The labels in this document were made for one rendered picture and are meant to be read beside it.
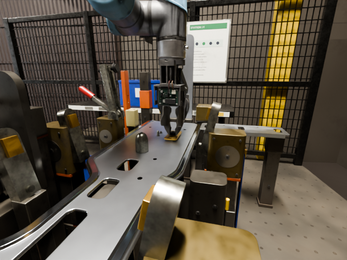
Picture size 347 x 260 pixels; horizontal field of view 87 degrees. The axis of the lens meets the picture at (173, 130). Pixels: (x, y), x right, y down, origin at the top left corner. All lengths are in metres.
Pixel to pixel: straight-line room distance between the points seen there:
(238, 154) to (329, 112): 2.75
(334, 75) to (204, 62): 2.27
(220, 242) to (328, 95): 2.99
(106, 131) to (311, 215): 0.78
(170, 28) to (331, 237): 0.77
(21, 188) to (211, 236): 0.31
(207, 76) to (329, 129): 2.43
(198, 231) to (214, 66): 0.95
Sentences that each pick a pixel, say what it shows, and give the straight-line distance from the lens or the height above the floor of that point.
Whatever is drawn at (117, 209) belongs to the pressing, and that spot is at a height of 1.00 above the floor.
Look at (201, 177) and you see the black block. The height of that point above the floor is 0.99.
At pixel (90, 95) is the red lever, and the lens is 0.66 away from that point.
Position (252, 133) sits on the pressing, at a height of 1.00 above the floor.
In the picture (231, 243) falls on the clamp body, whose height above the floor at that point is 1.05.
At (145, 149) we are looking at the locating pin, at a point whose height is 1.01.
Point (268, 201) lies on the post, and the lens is 0.83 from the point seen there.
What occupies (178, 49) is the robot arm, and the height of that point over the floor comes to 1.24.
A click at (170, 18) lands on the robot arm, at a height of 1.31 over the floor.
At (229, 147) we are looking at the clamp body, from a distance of 0.47.
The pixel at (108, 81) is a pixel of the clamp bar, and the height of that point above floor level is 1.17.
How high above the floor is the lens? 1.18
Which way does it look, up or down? 16 degrees down
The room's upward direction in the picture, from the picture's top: straight up
